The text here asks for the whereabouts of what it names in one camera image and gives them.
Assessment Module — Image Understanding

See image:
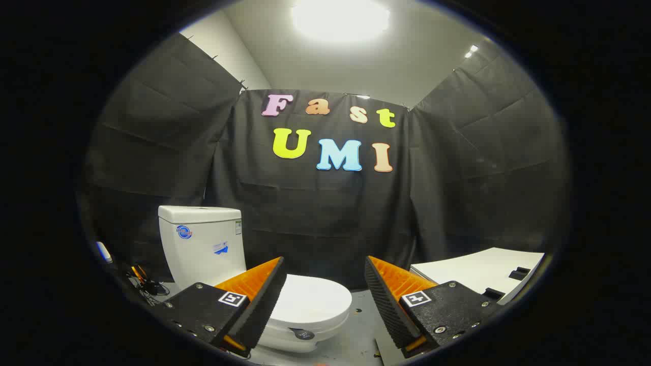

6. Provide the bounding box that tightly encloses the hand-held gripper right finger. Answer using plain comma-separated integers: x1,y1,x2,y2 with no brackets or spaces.
364,256,504,359

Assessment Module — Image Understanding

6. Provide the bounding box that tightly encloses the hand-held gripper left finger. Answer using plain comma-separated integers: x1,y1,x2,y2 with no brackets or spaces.
162,257,287,358

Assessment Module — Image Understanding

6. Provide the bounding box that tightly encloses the white toilet lid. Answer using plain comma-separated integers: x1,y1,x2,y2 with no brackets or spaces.
269,274,352,340

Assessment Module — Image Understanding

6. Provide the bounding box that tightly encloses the white toilet seat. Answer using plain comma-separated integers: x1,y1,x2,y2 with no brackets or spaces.
267,313,351,337

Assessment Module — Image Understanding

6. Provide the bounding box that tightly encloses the white ceramic toilet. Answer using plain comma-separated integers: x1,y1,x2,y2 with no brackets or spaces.
158,206,353,354

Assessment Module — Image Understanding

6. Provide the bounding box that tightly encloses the black backdrop cloth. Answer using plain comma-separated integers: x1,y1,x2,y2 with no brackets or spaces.
76,33,573,291

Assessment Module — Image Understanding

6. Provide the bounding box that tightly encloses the tangle of black cables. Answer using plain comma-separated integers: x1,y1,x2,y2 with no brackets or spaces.
125,263,171,307

